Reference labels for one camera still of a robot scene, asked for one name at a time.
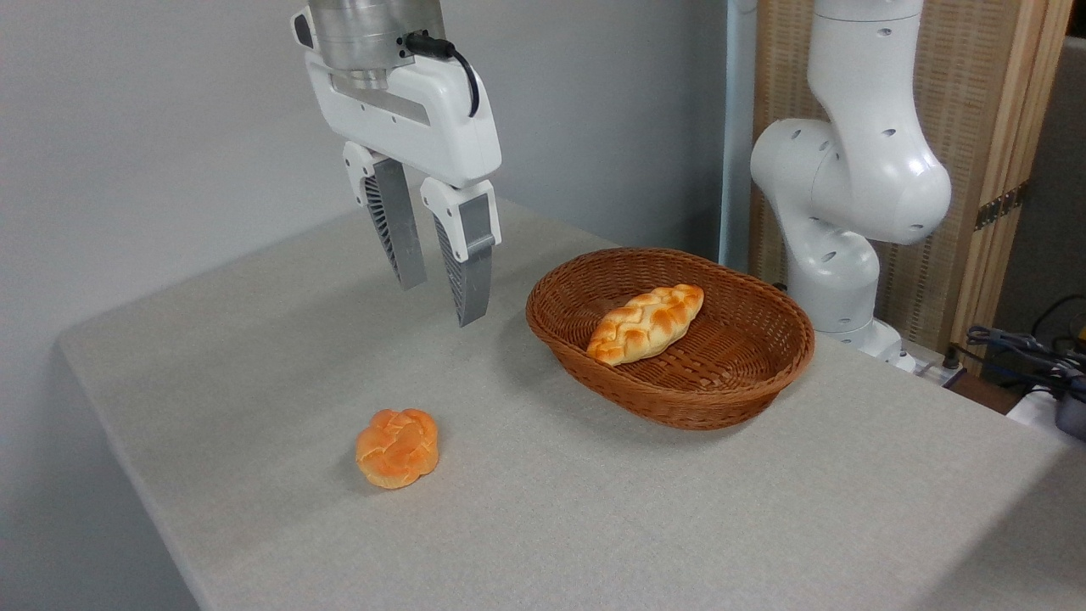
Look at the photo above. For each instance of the long braided bread loaf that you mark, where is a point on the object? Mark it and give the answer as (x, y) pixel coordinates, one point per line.
(646, 324)

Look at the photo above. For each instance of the dark grey device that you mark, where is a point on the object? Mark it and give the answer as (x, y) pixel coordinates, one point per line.
(1072, 414)

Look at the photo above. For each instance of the white vertical pole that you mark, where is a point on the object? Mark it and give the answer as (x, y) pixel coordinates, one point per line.
(736, 127)

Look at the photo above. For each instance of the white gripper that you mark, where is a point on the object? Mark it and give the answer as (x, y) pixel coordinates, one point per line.
(424, 119)

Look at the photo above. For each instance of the round orange bread bun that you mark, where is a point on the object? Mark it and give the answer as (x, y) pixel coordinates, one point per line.
(397, 448)

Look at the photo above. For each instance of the wooden folding screen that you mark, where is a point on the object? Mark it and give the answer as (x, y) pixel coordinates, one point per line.
(993, 102)

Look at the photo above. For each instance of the brown oval wicker basket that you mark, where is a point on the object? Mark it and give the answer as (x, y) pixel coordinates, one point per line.
(721, 373)

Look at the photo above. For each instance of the metal screen hinge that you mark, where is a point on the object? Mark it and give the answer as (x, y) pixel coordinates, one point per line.
(999, 206)

